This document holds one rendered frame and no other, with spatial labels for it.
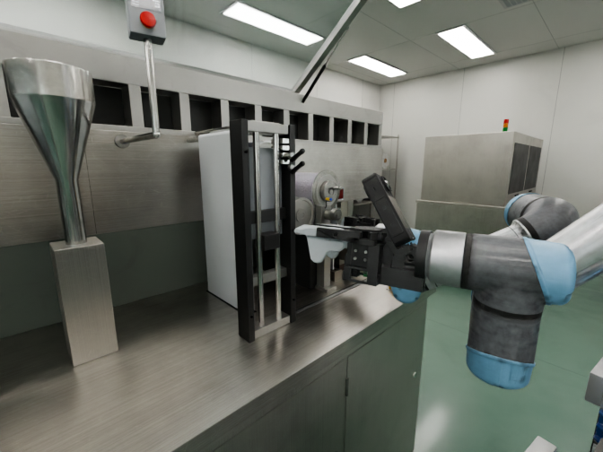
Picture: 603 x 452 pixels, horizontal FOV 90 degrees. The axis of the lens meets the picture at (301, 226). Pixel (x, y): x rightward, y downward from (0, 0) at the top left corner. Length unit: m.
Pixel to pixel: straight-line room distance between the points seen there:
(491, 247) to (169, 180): 0.95
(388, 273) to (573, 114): 5.00
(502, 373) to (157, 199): 0.99
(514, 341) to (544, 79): 5.14
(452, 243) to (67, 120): 0.72
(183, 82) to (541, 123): 4.86
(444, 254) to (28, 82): 0.76
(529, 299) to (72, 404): 0.77
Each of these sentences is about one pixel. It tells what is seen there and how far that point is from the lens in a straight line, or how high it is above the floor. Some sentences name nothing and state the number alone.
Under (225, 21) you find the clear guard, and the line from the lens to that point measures 1.16.
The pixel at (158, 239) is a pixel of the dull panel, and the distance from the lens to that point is 1.13.
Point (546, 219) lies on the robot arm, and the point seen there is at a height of 1.22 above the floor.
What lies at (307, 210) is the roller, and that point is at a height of 1.19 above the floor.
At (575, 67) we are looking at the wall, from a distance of 5.47.
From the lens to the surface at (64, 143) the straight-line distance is 0.79.
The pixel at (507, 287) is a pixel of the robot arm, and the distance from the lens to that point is 0.44.
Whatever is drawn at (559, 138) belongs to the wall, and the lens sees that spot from 5.36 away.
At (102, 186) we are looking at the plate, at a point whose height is 1.28.
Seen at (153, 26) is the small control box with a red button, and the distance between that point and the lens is 0.82.
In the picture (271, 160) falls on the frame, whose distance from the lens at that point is 0.79.
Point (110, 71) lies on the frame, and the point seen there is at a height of 1.60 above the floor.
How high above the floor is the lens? 1.34
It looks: 12 degrees down
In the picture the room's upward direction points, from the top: straight up
